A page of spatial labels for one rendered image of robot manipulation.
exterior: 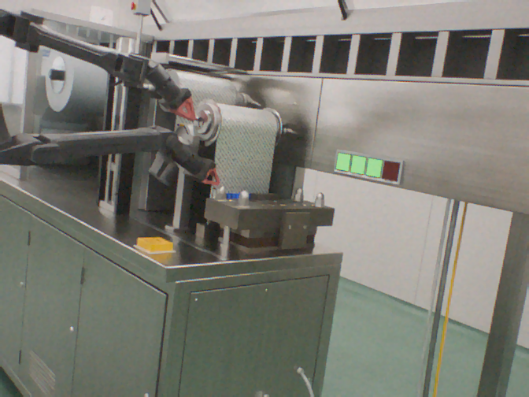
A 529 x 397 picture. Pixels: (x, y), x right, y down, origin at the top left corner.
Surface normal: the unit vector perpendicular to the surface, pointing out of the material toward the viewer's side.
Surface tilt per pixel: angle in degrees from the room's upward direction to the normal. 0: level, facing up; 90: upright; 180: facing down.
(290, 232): 90
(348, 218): 90
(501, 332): 90
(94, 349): 90
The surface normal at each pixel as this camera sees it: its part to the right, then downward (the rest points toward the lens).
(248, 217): 0.65, 0.19
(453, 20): -0.75, 0.00
